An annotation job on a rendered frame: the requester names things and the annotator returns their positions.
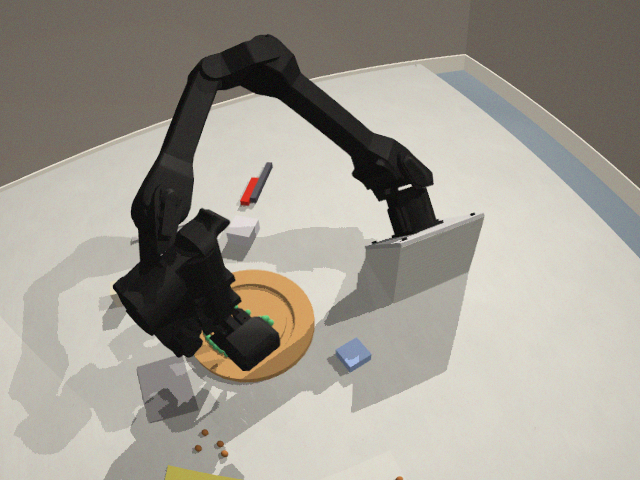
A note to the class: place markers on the light blue block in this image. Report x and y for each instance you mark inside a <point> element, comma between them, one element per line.
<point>353,354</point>

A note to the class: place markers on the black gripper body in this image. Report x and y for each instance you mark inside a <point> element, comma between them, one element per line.
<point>248,340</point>

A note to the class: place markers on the orange round board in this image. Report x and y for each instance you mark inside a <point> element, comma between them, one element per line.
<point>266,293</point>

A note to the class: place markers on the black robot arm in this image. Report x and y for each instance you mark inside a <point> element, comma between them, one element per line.
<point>153,292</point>

